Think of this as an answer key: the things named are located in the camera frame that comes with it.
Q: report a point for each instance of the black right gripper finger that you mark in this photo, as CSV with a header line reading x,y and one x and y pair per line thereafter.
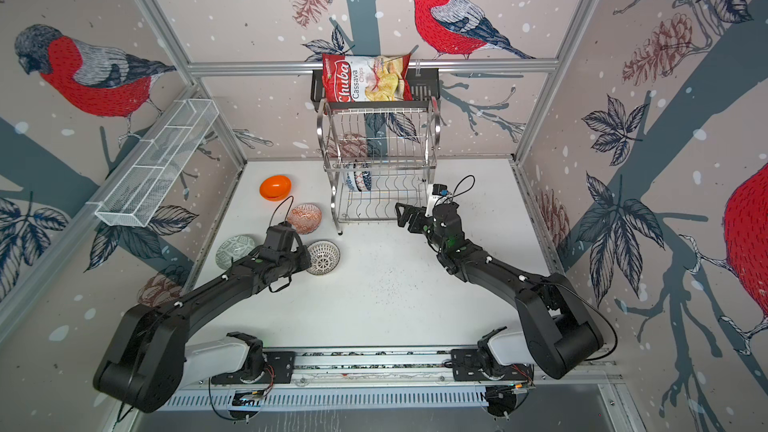
x,y
403,209
409,220

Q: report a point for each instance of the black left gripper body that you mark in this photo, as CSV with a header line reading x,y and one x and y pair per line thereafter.
x,y
292,257

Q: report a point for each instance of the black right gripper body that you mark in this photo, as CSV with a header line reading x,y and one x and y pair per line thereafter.
x,y
429,229

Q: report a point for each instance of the red patterned ceramic bowl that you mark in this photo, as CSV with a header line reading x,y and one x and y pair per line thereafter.
x,y
305,218

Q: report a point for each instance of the white brown patterned bowl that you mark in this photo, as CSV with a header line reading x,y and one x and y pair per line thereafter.
x,y
324,257

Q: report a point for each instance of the blue geometric upturned bowl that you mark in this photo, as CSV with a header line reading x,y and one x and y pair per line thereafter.
x,y
363,180

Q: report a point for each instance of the stainless steel dish rack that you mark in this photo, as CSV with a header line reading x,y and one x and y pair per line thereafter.
x,y
396,141

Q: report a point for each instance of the blue floral ceramic bowl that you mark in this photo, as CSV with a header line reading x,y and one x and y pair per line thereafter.
x,y
351,181

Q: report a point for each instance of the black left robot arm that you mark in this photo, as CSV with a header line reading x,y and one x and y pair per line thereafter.
x,y
143,363

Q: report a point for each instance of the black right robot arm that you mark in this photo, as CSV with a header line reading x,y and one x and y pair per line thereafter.
x,y
558,329

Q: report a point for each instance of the green patterned ceramic bowl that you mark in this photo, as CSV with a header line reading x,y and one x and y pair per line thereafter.
x,y
233,249

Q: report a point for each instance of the orange plastic bowl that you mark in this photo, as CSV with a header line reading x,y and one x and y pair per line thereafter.
x,y
276,188

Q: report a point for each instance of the red cassava chips bag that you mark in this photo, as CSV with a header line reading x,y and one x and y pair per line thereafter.
x,y
352,81

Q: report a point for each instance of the black wall basket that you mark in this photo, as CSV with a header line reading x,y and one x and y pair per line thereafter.
x,y
423,84

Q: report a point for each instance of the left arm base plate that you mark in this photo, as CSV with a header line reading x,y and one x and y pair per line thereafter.
x,y
274,367

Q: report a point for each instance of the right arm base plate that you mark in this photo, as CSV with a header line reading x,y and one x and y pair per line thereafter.
x,y
471,365

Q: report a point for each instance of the aluminium mounting rail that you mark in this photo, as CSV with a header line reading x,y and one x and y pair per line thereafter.
x,y
341,366

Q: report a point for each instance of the white wire mesh shelf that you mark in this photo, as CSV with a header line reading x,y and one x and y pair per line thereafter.
x,y
140,191

